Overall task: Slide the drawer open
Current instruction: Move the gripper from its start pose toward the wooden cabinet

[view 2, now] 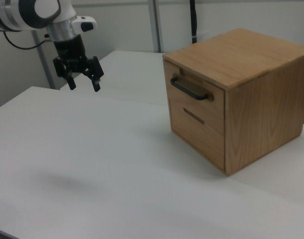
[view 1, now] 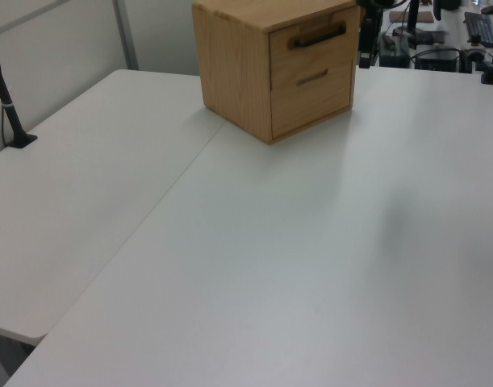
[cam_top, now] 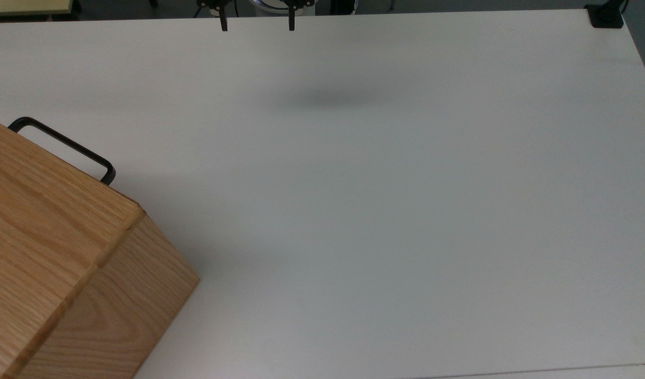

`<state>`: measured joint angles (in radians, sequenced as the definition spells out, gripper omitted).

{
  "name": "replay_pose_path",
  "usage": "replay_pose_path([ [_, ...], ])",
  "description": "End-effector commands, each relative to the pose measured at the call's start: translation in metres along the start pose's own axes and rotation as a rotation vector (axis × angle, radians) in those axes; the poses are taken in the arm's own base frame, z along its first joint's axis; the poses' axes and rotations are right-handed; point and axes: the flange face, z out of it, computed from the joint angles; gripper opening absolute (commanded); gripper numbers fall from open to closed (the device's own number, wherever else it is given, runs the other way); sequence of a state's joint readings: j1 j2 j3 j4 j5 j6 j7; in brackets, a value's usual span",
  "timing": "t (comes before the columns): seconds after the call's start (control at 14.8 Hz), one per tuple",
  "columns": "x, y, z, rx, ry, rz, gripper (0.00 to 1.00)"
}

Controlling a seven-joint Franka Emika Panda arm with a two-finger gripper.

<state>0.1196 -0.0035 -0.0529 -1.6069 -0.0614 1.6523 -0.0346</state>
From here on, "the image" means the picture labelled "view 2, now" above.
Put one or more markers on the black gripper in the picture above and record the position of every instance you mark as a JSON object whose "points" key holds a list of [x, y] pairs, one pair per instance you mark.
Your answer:
{"points": [[69, 51]]}

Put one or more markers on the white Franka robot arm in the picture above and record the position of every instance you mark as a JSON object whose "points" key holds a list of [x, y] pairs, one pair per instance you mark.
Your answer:
{"points": [[20, 15]]}

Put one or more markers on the wooden drawer with slot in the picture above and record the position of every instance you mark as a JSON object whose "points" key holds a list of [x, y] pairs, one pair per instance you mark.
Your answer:
{"points": [[199, 137]]}

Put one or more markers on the wooden drawer cabinet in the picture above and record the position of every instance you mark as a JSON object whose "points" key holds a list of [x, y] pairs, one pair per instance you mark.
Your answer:
{"points": [[263, 99]]}

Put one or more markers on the grey metal frame post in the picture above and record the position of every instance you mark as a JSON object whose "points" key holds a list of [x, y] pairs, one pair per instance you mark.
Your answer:
{"points": [[155, 25], [43, 64]]}

